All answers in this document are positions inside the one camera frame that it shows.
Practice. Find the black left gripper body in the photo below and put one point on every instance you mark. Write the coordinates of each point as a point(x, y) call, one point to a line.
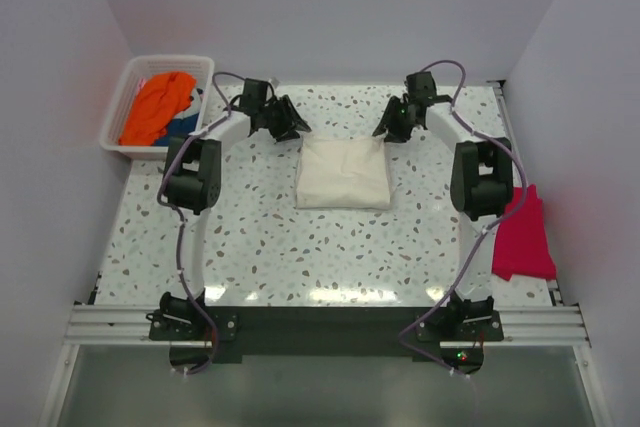
point(279, 118)

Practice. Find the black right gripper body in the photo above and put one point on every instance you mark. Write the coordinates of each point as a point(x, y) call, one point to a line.
point(397, 119)

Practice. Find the cream t shirt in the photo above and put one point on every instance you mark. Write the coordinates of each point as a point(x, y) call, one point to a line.
point(342, 174)

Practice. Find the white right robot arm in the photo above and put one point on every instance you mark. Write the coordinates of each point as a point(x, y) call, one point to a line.
point(481, 187)

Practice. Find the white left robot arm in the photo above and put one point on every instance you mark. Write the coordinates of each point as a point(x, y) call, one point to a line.
point(192, 179)

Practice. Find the white plastic basket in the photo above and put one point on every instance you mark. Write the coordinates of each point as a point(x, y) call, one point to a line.
point(136, 73)

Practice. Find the blue t shirt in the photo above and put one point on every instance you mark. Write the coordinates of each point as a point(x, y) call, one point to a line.
point(185, 121)

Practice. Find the orange t shirt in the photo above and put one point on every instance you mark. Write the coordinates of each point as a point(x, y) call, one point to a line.
point(157, 102)

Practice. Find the red folded t shirt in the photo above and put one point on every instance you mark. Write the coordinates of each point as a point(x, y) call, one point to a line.
point(521, 245)

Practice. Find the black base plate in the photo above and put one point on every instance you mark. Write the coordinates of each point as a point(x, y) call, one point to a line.
point(467, 359)

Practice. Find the aluminium frame rail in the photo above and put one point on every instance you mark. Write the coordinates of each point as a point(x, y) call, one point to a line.
point(326, 328)

